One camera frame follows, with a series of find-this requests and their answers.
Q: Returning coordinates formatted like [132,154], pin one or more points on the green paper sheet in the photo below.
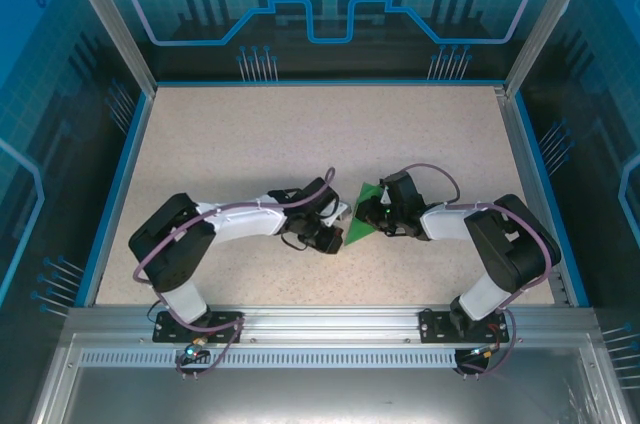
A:
[357,231]

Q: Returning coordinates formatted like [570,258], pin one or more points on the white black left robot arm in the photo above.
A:
[245,226]

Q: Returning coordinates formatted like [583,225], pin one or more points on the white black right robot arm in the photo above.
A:
[450,224]

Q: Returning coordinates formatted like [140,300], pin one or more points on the blue table edge strip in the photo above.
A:
[548,199]
[116,199]

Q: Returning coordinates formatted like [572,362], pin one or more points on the grey metal tray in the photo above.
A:
[320,399]

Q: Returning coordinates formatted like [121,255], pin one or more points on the aluminium frame rail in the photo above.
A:
[330,324]

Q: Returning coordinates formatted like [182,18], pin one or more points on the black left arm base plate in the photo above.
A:
[230,318]

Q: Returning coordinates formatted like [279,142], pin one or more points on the aluminium side rail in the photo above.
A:
[516,144]

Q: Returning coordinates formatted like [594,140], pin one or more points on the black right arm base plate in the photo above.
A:
[430,326]

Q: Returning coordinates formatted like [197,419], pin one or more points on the aluminium frame post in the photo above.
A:
[115,19]
[543,19]

